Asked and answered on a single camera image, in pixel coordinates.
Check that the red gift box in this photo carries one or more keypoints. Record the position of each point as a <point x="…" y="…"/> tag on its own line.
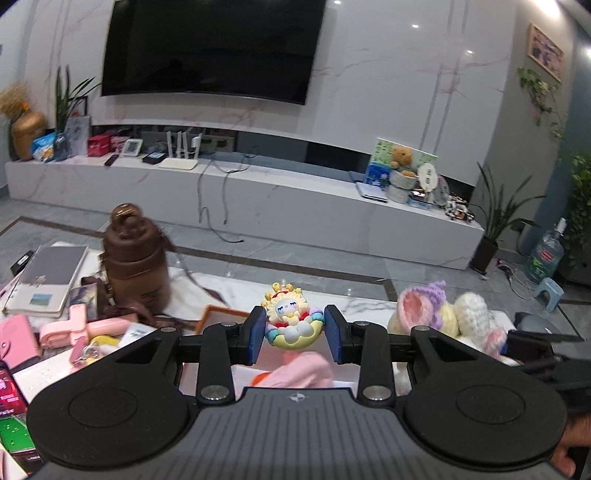
<point x="99" y="146"/>

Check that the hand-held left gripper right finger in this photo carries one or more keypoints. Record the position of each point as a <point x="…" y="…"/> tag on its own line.
<point x="333" y="334"/>

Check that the colourful sun figurine toy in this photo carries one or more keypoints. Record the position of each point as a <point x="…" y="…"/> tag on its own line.
<point x="293" y="318"/>

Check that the framed wall picture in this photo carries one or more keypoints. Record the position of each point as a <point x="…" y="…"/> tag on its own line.
<point x="545" y="50"/>

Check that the person's right hand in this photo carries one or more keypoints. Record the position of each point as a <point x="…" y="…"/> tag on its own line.
<point x="564" y="459"/>

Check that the hanging green vine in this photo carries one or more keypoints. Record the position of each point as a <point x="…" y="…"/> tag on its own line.
<point x="545" y="99"/>

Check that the white wifi router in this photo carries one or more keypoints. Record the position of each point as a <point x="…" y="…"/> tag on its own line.
<point x="178" y="162"/>

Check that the potted long-leaf plant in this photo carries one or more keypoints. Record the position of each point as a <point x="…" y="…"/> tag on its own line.
<point x="496" y="221"/>

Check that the pink fabric pouch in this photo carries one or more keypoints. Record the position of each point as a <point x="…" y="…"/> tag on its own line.
<point x="300" y="371"/>

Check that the blue tissue box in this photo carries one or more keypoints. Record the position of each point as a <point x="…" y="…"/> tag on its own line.
<point x="376" y="176"/>

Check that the black remote control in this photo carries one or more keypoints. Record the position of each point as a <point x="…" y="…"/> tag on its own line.
<point x="111" y="160"/>

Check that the white marble tv cabinet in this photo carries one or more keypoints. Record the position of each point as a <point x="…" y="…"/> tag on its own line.
<point x="277" y="203"/>

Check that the gold vase with dried plants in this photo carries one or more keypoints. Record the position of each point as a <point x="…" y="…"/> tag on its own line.
<point x="27" y="131"/>

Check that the black wall television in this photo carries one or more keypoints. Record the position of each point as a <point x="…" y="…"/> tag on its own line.
<point x="207" y="46"/>

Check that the grey round stool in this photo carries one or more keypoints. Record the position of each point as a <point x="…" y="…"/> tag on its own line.
<point x="531" y="321"/>

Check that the grey hardcover notebook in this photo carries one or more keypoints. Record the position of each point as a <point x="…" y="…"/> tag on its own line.
<point x="51" y="277"/>

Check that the smartphone with lit screen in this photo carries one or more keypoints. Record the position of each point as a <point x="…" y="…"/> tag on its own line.
<point x="9" y="392"/>

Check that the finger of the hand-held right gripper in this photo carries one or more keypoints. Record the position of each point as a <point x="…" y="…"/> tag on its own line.
<point x="540" y="344"/>
<point x="561" y="371"/>

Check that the brown teddy bear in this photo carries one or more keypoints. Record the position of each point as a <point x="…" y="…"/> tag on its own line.
<point x="400" y="157"/>

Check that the orange storage box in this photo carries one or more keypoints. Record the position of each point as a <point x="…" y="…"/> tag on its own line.
<point x="221" y="308"/>

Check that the grey closed notebook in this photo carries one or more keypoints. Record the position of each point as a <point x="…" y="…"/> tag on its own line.
<point x="370" y="193"/>

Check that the crochet bunny plush toy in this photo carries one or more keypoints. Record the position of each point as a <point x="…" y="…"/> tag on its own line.
<point x="443" y="314"/>

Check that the large clear water jug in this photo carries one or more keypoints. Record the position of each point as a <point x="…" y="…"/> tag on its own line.
<point x="547" y="258"/>

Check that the green tissue pack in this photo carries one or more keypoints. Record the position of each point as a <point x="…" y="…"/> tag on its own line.
<point x="381" y="150"/>

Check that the trailing green vine plant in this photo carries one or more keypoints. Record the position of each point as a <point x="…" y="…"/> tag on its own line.
<point x="581" y="207"/>

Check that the grey drawer cabinet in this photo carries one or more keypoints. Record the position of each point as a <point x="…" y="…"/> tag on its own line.
<point x="581" y="272"/>

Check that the silver foil bag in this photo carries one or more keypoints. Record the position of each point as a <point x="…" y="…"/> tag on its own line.
<point x="77" y="136"/>

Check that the dark card box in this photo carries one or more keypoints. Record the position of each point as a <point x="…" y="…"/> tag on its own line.
<point x="84" y="302"/>

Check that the pink leather wallet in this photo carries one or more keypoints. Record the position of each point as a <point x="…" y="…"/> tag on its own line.
<point x="18" y="344"/>

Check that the white desk clock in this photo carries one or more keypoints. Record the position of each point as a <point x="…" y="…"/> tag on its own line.
<point x="131" y="147"/>

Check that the blue plastic stool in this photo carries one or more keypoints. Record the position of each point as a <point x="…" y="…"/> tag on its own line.
<point x="550" y="290"/>

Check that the small black case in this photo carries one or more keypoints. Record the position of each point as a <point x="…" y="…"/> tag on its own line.
<point x="21" y="263"/>

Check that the pink handheld fan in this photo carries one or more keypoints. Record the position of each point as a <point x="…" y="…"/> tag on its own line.
<point x="83" y="330"/>

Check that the row of small figurines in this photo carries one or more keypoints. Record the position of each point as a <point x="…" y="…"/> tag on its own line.
<point x="459" y="210"/>

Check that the grey woven basket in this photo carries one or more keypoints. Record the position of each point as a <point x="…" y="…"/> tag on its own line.
<point x="400" y="184"/>

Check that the white marble desktop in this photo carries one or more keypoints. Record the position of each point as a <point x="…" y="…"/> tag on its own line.
<point x="231" y="288"/>

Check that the tall green leaf plant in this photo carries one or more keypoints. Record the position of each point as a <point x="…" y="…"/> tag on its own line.
<point x="69" y="97"/>

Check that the black set-top box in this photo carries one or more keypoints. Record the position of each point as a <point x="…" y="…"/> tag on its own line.
<point x="153" y="158"/>

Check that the blue snack bag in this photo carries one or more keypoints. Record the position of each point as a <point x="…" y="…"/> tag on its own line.
<point x="46" y="146"/>

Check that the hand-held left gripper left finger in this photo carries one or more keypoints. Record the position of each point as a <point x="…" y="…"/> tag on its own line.
<point x="256" y="334"/>

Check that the white round paper fan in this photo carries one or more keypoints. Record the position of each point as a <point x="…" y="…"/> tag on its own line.
<point x="427" y="175"/>

